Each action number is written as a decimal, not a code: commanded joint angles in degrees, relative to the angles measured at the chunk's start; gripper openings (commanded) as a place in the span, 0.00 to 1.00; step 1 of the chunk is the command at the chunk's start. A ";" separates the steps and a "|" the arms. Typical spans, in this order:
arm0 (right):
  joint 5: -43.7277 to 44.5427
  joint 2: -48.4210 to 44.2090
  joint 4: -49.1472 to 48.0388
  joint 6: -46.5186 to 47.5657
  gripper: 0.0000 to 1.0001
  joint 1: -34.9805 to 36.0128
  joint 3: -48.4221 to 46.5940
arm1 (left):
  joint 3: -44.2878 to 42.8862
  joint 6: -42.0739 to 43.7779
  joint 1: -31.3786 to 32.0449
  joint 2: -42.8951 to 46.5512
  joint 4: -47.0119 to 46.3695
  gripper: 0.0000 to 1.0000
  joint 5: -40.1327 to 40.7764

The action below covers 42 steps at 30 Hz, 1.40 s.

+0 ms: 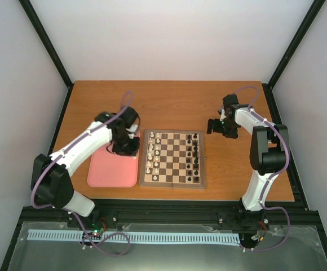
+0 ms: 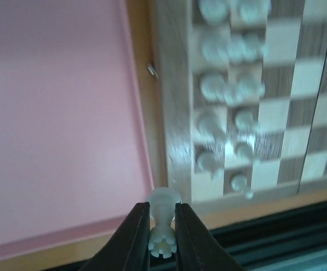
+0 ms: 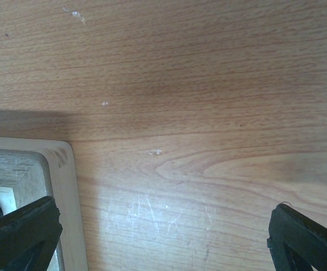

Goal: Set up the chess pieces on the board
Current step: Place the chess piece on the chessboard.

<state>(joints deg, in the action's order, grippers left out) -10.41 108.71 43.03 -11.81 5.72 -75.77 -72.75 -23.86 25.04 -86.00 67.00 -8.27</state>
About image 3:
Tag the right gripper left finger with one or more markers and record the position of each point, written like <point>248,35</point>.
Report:
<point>29,235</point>

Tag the wooden chess board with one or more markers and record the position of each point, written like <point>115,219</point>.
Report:
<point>31,169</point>

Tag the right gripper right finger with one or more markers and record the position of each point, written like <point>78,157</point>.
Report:
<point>295,241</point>

